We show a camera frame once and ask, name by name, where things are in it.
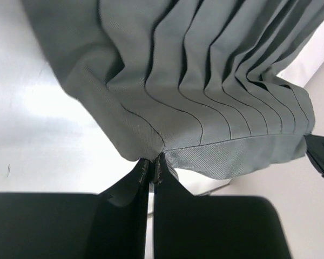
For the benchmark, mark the grey pleated skirt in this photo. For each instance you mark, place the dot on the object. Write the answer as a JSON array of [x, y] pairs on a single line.
[[196, 81]]

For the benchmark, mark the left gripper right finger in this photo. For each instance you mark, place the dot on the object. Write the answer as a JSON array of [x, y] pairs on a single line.
[[189, 226]]

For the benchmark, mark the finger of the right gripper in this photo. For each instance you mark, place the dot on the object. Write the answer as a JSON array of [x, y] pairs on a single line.
[[315, 152]]

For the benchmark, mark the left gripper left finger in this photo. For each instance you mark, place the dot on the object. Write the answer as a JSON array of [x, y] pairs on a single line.
[[111, 224]]

